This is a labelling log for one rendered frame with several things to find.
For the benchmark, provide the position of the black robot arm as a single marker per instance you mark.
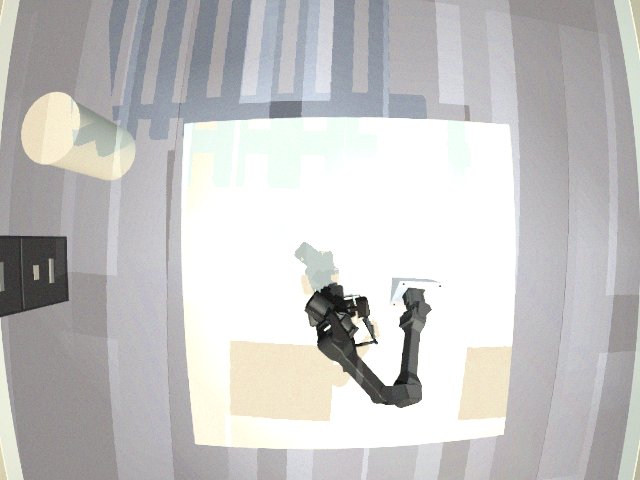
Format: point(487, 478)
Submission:
point(337, 346)

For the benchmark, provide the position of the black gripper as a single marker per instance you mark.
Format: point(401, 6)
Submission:
point(362, 308)

